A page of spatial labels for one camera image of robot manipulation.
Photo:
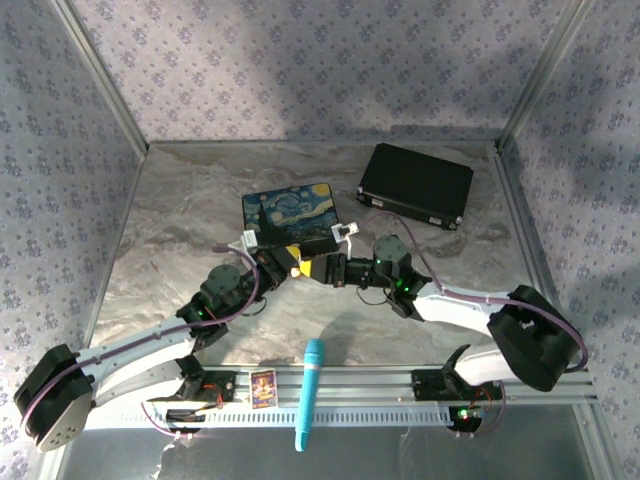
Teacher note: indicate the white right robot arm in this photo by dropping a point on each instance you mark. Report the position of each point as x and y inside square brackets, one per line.
[460, 306]

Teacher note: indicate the aluminium frame post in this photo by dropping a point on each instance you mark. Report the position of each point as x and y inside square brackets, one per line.
[542, 70]
[100, 75]

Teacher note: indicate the starry night painting box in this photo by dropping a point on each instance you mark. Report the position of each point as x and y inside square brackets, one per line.
[295, 210]

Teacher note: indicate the small colourful card box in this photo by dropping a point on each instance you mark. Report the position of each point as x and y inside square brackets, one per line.
[263, 389]

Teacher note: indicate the aluminium mounting rail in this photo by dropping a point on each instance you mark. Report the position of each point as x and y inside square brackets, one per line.
[360, 385]

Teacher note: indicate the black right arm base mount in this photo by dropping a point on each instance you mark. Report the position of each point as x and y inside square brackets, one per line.
[430, 385]

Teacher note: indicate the black hard case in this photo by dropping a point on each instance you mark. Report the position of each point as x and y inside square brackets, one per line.
[417, 185]

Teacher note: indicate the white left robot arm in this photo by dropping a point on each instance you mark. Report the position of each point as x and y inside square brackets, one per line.
[150, 350]

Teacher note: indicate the blue marker pen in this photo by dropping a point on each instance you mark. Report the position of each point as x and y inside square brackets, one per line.
[310, 385]

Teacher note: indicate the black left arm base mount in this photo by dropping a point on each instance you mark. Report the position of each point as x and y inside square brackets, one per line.
[220, 387]

